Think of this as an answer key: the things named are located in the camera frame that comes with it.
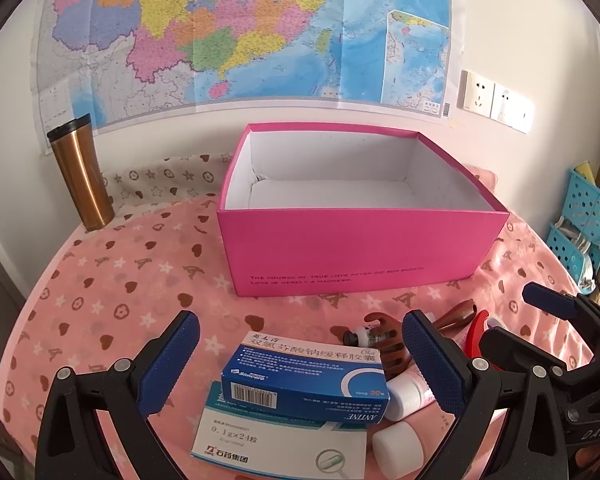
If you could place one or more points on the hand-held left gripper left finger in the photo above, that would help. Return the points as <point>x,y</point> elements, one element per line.
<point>172,365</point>

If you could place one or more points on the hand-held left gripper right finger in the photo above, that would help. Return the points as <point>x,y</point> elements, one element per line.
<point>432,360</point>

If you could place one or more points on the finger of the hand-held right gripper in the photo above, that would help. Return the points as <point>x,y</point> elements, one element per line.
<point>515,345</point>
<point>550,302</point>

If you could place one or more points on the red corkscrew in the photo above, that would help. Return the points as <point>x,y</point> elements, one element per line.
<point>475,332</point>

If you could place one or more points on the brown wooden back scratcher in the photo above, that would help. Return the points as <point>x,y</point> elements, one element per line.
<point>385,345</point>

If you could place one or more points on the large pink tube white cap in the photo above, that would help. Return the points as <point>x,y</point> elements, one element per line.
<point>397,447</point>

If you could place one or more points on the white teal medicine box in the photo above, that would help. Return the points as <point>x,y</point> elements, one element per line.
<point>260,440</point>

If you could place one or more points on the blue medicine box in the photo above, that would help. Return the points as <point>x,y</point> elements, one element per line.
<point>290,375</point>

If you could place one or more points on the pink cardboard box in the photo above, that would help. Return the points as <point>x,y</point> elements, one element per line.
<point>350,255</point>

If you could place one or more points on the small pink tube white cap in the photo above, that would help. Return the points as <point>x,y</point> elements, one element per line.
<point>405,395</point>

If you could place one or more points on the small brown vial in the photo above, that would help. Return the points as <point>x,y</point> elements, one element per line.
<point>361,335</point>

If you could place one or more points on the blue plastic basket rack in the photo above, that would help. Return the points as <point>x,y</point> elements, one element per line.
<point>587,205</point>

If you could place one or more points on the beige star-printed cloth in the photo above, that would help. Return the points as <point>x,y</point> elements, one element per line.
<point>160,180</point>

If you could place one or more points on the copper travel tumbler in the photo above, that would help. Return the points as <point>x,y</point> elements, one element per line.
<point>82,175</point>

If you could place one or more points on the white wall sockets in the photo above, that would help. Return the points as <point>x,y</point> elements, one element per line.
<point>515,110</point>

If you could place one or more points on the colourful wall map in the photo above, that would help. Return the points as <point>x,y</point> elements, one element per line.
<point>240,35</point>

